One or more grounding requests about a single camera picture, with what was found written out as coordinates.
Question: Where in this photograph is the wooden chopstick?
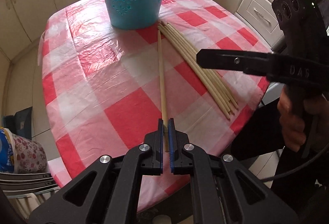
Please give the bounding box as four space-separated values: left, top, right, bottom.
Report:
164 23 239 112
158 24 231 120
159 23 235 115
161 20 238 111

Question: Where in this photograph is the wooden chopstick apart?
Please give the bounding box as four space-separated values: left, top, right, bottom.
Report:
157 30 169 152

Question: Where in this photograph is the person right hand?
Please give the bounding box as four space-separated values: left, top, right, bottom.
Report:
277 87 328 152

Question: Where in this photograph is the blue white bag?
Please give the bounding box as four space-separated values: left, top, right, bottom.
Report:
0 128 15 173

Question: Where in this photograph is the red white checkered tablecloth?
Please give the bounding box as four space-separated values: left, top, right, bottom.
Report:
40 0 270 186

